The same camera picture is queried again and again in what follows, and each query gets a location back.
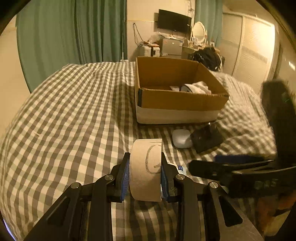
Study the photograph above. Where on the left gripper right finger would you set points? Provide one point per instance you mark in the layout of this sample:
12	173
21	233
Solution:
168	173

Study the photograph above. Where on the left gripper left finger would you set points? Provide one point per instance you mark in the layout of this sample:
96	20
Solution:
120	184

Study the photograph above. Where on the small white blue tube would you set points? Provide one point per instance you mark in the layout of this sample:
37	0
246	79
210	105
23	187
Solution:
181	170

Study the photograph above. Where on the beige tape roll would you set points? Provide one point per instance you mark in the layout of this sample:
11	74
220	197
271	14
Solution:
145	170

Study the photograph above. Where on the black wallet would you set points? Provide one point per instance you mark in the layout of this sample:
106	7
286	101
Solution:
206	137

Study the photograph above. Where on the white Huawei earbuds case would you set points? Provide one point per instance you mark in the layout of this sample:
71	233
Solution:
182	139

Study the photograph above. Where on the grey checkered bed cover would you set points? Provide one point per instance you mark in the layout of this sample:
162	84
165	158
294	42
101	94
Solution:
79	123

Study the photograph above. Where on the cardboard box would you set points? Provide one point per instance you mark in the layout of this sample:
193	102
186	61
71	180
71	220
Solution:
157	104

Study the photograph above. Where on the white sock in box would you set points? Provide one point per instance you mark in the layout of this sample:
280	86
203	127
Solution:
196	88

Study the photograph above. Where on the black clothes on chair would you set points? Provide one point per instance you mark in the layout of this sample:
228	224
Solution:
209	58

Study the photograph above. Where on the white suitcase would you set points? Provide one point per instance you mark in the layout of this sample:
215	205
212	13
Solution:
149	51

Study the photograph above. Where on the white louvered wardrobe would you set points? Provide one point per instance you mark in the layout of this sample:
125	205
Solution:
247	44

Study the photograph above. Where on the silver mini fridge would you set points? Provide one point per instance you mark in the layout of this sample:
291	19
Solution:
171	47

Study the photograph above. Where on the oval white mirror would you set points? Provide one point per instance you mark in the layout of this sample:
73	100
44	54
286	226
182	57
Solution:
199	33

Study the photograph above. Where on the green curtain left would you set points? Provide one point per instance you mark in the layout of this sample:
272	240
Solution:
52	34

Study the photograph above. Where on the green curtain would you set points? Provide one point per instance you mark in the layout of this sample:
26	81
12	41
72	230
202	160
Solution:
52	34
210	14

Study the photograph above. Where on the green curtain right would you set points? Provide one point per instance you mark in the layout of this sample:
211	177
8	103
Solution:
210	14

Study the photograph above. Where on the wall television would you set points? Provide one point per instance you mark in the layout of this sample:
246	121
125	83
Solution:
173	21

